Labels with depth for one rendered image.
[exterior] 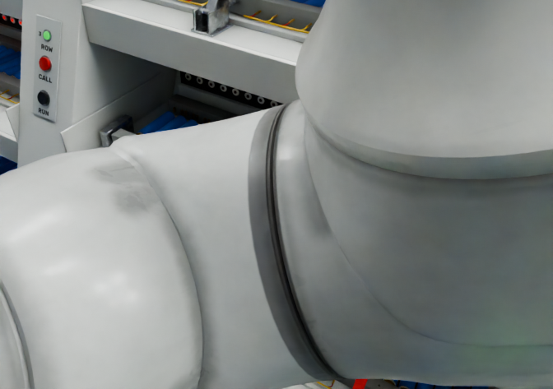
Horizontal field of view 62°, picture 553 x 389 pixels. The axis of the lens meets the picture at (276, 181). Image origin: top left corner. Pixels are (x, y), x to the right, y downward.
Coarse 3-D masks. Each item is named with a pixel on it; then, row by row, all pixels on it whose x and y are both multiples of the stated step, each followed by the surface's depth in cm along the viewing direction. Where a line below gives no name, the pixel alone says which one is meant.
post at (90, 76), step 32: (32, 0) 55; (64, 0) 53; (32, 32) 56; (64, 32) 54; (32, 64) 57; (64, 64) 55; (96, 64) 57; (128, 64) 62; (32, 96) 59; (64, 96) 56; (96, 96) 59; (32, 128) 60; (64, 128) 58; (32, 160) 61
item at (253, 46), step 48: (96, 0) 53; (144, 0) 54; (192, 0) 54; (240, 0) 51; (288, 0) 50; (144, 48) 51; (192, 48) 48; (240, 48) 45; (288, 48) 46; (288, 96) 45
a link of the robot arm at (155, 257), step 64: (192, 128) 16; (256, 128) 15; (0, 192) 12; (64, 192) 12; (128, 192) 13; (192, 192) 14; (256, 192) 13; (0, 256) 11; (64, 256) 11; (128, 256) 12; (192, 256) 13; (256, 256) 13; (0, 320) 11; (64, 320) 11; (128, 320) 11; (192, 320) 13; (256, 320) 13; (0, 384) 11; (64, 384) 11; (128, 384) 12; (192, 384) 14; (256, 384) 14
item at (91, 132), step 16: (160, 80) 69; (128, 96) 64; (144, 96) 67; (160, 96) 70; (192, 96) 68; (208, 96) 67; (96, 112) 59; (112, 112) 62; (128, 112) 65; (144, 112) 68; (160, 112) 70; (240, 112) 66; (80, 128) 58; (96, 128) 60; (112, 128) 61; (128, 128) 63; (64, 144) 56; (80, 144) 59; (96, 144) 61
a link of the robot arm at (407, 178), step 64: (384, 0) 8; (448, 0) 7; (512, 0) 7; (320, 64) 10; (384, 64) 8; (448, 64) 8; (512, 64) 7; (320, 128) 10; (384, 128) 8; (448, 128) 8; (512, 128) 7; (320, 192) 11; (384, 192) 9; (448, 192) 8; (512, 192) 8; (320, 256) 12; (384, 256) 10; (448, 256) 9; (512, 256) 9; (320, 320) 12; (384, 320) 12; (448, 320) 10; (512, 320) 10; (448, 384) 13; (512, 384) 12
